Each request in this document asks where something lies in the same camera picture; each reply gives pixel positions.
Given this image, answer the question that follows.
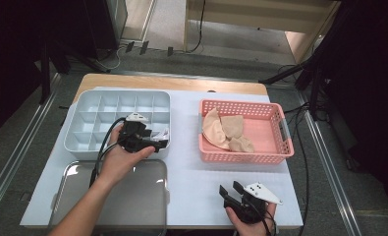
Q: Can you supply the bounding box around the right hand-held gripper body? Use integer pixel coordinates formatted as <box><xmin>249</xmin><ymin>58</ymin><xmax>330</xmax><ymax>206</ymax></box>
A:
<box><xmin>223</xmin><ymin>182</ymin><xmax>284</xmax><ymax>225</ymax></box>

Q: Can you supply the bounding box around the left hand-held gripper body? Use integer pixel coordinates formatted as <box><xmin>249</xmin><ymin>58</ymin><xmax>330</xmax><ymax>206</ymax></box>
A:
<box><xmin>117</xmin><ymin>112</ymin><xmax>157</xmax><ymax>153</ymax></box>

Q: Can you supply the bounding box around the white sock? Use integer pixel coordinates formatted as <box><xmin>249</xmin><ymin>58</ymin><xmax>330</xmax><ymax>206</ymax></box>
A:
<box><xmin>150</xmin><ymin>129</ymin><xmax>168</xmax><ymax>143</ymax></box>
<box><xmin>150</xmin><ymin>128</ymin><xmax>170</xmax><ymax>143</ymax></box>

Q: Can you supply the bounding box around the pink perforated plastic basket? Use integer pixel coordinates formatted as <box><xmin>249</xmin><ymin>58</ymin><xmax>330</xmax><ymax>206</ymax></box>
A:
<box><xmin>197</xmin><ymin>98</ymin><xmax>296</xmax><ymax>164</ymax></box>

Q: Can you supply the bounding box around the tan sock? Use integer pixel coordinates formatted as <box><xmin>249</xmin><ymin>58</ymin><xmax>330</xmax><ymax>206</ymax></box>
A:
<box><xmin>229</xmin><ymin>136</ymin><xmax>255</xmax><ymax>153</ymax></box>
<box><xmin>220</xmin><ymin>114</ymin><xmax>246</xmax><ymax>141</ymax></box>

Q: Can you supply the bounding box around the white compartment storage box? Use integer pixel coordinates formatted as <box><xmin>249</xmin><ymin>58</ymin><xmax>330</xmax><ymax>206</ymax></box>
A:
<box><xmin>63</xmin><ymin>89</ymin><xmax>172</xmax><ymax>161</ymax></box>

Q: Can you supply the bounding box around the peach sock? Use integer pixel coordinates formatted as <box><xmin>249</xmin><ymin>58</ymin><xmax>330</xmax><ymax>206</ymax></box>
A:
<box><xmin>201</xmin><ymin>107</ymin><xmax>231</xmax><ymax>150</ymax></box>

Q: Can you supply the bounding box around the person's right hand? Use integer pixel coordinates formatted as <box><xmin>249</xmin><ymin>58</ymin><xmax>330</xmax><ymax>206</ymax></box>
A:
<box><xmin>225</xmin><ymin>202</ymin><xmax>278</xmax><ymax>236</ymax></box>

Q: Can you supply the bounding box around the person's left hand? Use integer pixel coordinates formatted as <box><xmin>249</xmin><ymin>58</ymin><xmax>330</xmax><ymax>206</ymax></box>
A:
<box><xmin>97</xmin><ymin>123</ymin><xmax>156</xmax><ymax>190</ymax></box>

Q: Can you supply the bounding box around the dark metal cabinet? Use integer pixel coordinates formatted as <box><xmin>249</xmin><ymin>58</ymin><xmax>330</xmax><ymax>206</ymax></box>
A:
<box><xmin>83</xmin><ymin>0</ymin><xmax>129</xmax><ymax>60</ymax></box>

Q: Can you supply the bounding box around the black tripod stand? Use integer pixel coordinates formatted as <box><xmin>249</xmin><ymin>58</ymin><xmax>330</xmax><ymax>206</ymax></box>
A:
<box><xmin>258</xmin><ymin>48</ymin><xmax>333</xmax><ymax>122</ymax></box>

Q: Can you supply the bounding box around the black curtain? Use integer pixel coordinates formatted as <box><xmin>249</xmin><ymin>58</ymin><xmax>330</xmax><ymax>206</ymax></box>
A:
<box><xmin>0</xmin><ymin>0</ymin><xmax>87</xmax><ymax>146</ymax></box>
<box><xmin>318</xmin><ymin>0</ymin><xmax>388</xmax><ymax>227</ymax></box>

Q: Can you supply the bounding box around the left hand-held gripper cable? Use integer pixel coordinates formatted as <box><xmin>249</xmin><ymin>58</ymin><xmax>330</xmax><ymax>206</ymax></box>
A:
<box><xmin>88</xmin><ymin>116</ymin><xmax>128</xmax><ymax>189</ymax></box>

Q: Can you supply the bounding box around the white floor cable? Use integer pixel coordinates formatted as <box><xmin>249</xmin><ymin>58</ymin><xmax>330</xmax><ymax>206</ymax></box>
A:
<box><xmin>96</xmin><ymin>43</ymin><xmax>131</xmax><ymax>72</ymax></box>

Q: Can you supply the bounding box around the metal floor rail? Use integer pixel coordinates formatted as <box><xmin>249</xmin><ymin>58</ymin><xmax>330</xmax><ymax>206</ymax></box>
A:
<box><xmin>298</xmin><ymin>91</ymin><xmax>362</xmax><ymax>236</ymax></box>
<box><xmin>0</xmin><ymin>73</ymin><xmax>62</xmax><ymax>227</ymax></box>

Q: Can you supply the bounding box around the black stand post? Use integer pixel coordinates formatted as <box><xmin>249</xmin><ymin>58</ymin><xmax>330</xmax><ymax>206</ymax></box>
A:
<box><xmin>38</xmin><ymin>42</ymin><xmax>52</xmax><ymax>104</ymax></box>

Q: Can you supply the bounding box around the black hanging cable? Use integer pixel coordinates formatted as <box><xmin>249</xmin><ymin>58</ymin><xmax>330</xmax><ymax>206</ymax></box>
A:
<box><xmin>186</xmin><ymin>0</ymin><xmax>206</xmax><ymax>53</ymax></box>

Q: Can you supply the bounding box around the light wooden furniture frame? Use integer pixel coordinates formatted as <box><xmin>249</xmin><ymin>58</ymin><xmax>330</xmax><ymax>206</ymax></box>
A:
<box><xmin>183</xmin><ymin>0</ymin><xmax>342</xmax><ymax>65</ymax></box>

